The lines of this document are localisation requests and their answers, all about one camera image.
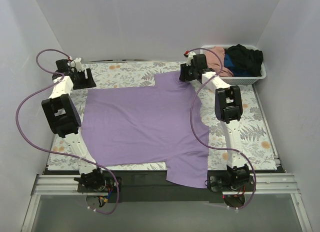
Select purple t shirt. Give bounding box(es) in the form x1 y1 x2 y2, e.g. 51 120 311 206
81 71 210 188

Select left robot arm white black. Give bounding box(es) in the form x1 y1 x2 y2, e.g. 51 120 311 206
41 58 107 192

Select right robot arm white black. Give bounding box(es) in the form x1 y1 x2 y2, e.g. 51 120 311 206
179 51 250 191

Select pink t shirt in basket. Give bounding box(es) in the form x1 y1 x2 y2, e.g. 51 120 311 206
204 46 234 77

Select white plastic laundry basket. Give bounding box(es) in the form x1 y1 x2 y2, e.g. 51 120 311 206
200 45 267 85

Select blue t shirt in basket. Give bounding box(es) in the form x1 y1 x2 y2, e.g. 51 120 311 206
224 54 251 77

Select black t shirt in basket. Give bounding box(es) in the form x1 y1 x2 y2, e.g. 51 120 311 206
224 44 264 77

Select floral patterned table cloth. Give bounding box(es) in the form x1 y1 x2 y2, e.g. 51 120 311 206
46 61 281 171

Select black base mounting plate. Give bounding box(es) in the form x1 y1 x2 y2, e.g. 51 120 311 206
74 170 255 203

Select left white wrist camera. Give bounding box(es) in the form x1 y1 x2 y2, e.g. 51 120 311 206
68 57 84 72

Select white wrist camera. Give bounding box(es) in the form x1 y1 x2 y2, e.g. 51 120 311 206
184 51 196 66
68 57 84 72

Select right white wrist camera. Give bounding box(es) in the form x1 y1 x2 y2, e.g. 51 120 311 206
184 51 196 66

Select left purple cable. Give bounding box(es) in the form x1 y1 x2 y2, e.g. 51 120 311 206
15 49 121 214

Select aluminium frame rail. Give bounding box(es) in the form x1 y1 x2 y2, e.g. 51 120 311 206
21 173 312 231

